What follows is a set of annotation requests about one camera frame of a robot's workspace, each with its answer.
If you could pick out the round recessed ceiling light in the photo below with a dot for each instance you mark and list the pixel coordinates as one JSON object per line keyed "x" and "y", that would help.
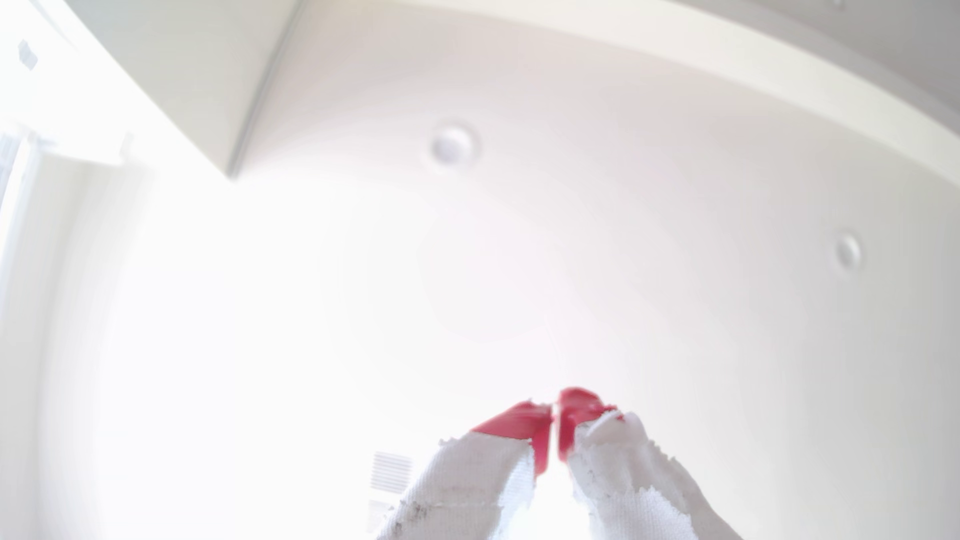
{"x": 848, "y": 251}
{"x": 453, "y": 144}

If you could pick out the white slatted air vent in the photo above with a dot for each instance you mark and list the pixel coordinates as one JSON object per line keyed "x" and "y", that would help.
{"x": 391, "y": 472}

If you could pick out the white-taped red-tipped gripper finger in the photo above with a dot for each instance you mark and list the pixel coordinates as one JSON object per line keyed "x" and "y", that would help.
{"x": 630, "y": 487}
{"x": 465, "y": 487}

